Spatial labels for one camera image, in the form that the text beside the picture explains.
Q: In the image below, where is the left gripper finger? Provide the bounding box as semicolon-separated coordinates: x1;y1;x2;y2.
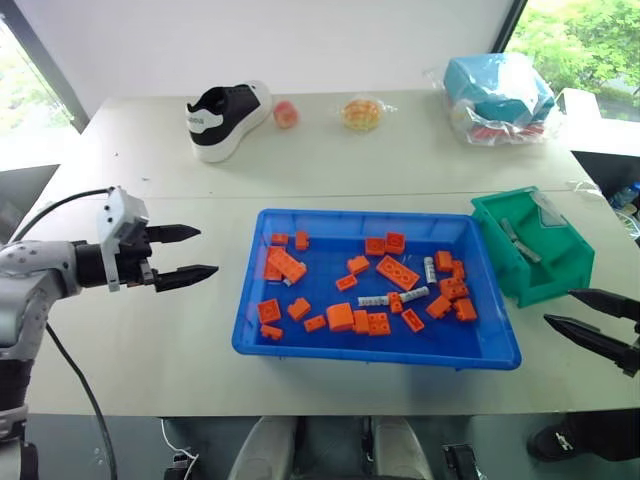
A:
147;224;203;247
152;264;221;294

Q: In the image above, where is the dark grey side table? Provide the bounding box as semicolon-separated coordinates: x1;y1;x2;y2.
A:
0;163;62;242

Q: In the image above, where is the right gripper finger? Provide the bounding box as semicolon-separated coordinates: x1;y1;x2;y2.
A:
543;313;634;372
567;287;640;322

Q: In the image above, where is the black caster wheel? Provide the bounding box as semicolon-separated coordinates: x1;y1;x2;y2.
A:
441;441;482;480

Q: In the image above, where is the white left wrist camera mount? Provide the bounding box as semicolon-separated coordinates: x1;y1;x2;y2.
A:
96;185;151;294

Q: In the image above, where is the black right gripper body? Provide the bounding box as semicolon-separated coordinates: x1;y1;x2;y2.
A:
619;319;640;379

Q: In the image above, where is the green plastic bin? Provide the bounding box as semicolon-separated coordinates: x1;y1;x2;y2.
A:
470;185;597;309

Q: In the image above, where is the red apple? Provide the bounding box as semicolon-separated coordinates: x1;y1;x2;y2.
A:
271;99;302;131

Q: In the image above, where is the thin white cable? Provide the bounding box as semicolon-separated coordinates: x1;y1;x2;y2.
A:
158;416;201;467

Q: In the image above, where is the smooth orange block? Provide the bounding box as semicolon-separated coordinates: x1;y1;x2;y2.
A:
325;302;357;333

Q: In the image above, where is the black and white sneaker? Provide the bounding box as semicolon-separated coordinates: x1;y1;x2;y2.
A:
185;80;274;164

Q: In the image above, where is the white chair back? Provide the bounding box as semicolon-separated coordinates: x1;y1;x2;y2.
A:
553;86;602;122

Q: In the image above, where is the blue plastic tray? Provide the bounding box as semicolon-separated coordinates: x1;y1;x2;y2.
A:
231;207;523;373

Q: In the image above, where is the thick black hanging cable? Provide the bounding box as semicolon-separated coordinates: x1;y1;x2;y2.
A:
45;322;119;480

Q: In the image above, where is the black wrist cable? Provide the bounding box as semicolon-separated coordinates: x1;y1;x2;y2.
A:
8;187;112;245

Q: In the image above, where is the wrapped yellow pastry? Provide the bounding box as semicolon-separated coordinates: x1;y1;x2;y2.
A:
339;93;397;133

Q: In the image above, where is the grey rounded shape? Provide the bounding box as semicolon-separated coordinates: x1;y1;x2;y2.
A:
226;415;302;480
371;415;434;480

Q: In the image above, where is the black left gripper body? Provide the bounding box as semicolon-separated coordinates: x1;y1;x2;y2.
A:
117;225;158;291

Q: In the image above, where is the clear label plate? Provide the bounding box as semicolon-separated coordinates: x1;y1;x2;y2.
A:
530;194;570;230

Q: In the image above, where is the black shoe with white logo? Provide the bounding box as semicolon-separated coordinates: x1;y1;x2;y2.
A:
526;408;640;464

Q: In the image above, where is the clear plastic bag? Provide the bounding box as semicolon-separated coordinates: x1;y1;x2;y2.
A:
423;51;565;148

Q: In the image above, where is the dark side desk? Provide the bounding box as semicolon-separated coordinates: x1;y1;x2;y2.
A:
569;148;640;202

